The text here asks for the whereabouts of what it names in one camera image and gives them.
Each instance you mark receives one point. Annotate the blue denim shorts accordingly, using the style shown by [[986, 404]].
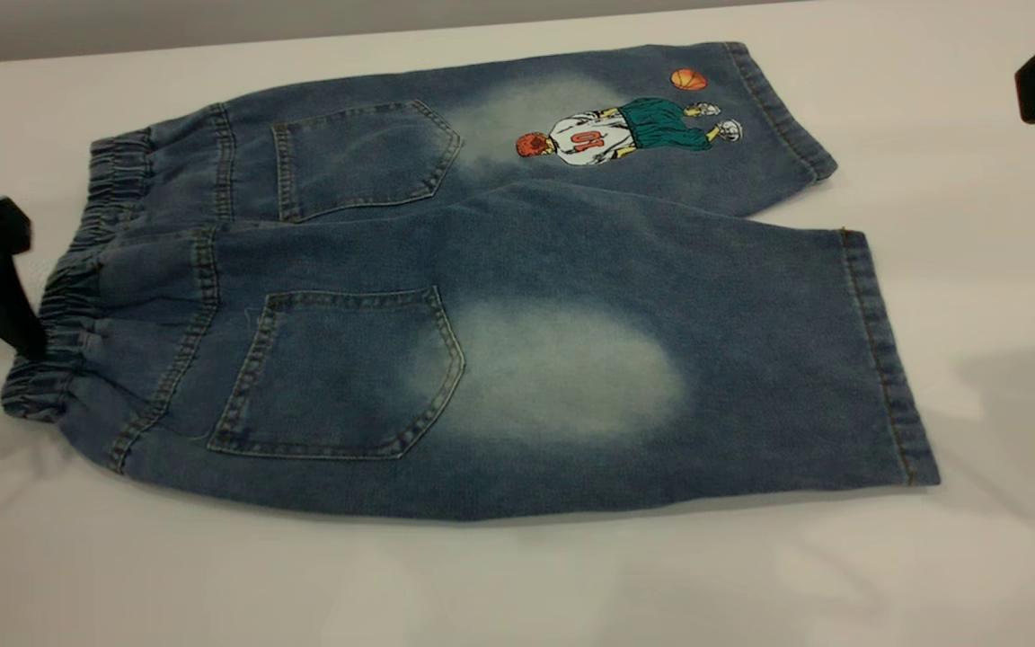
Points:
[[526, 270]]

